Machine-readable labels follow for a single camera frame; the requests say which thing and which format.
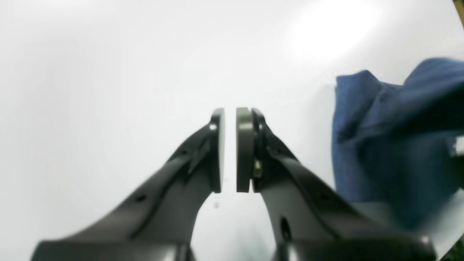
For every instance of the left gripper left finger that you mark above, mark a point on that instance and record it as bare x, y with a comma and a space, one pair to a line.
156, 222

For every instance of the dark blue T-shirt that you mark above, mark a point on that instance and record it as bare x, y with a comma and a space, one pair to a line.
397, 144

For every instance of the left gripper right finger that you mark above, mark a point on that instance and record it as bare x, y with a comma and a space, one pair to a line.
309, 220

